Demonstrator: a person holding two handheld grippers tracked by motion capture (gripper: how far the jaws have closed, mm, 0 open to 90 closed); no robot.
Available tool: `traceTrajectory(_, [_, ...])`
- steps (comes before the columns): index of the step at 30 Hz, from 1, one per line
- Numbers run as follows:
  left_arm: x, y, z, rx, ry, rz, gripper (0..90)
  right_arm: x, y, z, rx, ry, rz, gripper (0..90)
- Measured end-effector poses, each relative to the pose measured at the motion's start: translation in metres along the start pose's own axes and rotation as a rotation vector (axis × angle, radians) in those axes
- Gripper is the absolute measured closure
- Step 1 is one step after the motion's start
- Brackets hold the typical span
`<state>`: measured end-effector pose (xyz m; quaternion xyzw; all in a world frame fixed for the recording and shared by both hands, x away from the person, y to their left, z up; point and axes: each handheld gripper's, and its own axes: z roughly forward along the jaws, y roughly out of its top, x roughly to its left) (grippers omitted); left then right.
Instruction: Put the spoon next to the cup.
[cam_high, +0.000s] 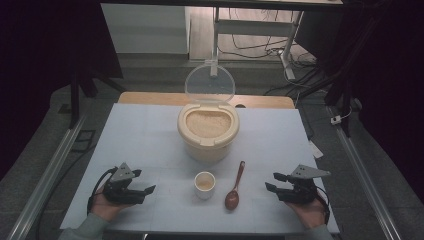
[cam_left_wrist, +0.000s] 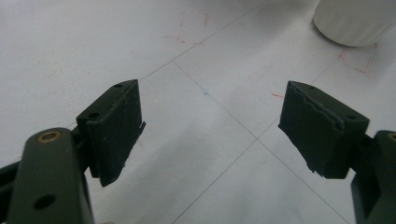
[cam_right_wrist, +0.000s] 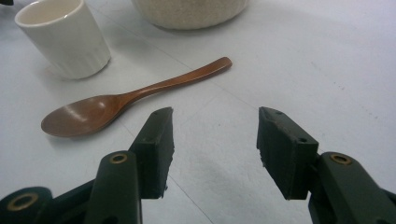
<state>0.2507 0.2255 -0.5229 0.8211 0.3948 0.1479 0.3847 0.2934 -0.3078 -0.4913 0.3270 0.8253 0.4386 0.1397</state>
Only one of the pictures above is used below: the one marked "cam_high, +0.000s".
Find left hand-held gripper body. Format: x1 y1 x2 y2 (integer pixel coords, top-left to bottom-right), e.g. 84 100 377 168
101 162 148 206

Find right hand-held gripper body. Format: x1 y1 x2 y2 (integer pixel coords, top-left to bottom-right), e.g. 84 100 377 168
275 164 332 205

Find brown wooden spoon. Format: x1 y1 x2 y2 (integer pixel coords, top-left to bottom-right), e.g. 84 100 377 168
224 160 247 212

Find white cup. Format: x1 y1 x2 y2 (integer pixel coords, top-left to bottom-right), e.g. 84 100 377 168
193 171 217 201

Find cream rice container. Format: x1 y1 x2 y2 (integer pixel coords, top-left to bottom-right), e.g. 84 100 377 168
176 101 241 164

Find rice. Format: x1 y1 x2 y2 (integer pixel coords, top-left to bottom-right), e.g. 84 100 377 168
185 110 232 139

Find person's left hand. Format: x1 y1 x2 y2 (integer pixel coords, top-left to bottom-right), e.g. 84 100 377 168
89 192 135 223

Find person's right hand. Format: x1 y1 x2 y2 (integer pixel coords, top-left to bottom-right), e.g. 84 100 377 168
284 194 330 231

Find white table mat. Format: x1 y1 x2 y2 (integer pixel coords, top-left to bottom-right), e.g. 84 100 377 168
59 102 341 235

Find white paper tag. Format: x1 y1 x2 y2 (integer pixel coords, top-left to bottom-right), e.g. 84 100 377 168
307 139 325 160

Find wooden table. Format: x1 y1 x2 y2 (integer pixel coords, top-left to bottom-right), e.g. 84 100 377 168
117 91 297 110

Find black stand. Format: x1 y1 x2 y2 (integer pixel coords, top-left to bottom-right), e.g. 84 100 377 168
57 63 128 130

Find clear round container lid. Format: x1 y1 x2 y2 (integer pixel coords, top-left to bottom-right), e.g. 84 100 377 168
184 63 237 104

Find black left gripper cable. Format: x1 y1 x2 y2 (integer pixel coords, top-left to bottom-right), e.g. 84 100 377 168
86 167 118 215

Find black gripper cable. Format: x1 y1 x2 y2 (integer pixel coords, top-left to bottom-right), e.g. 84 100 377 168
86 167 118 215
314 185 331 225

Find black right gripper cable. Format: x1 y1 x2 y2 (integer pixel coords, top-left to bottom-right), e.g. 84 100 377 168
314 185 331 225

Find aluminium rail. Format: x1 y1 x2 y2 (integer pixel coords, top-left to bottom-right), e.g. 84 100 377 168
6 115 87 240
327 105 405 240

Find black floor cables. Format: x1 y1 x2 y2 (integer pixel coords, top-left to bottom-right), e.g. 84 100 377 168
217 7 318 69

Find white desk frame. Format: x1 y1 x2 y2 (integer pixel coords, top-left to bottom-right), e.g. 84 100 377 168
209 6 306 81

